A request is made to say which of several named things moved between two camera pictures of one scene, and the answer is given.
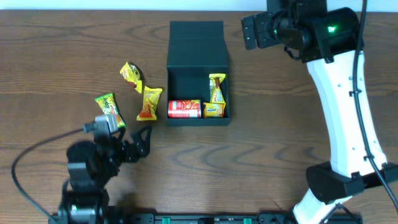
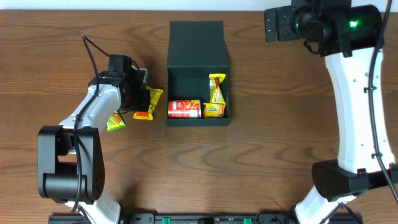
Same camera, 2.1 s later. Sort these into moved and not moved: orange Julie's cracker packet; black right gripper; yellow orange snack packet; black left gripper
Moved: black right gripper; black left gripper
Not moved: yellow orange snack packet; orange Julie's cracker packet
